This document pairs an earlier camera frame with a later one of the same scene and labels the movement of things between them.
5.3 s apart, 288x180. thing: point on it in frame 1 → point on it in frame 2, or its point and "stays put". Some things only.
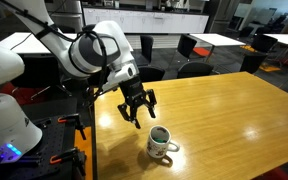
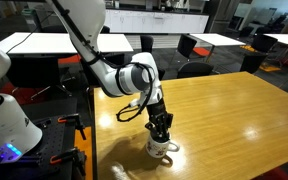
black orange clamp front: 75,155 stays put
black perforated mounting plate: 57,138 stays put
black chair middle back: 147,43 stays put
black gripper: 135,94 → 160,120
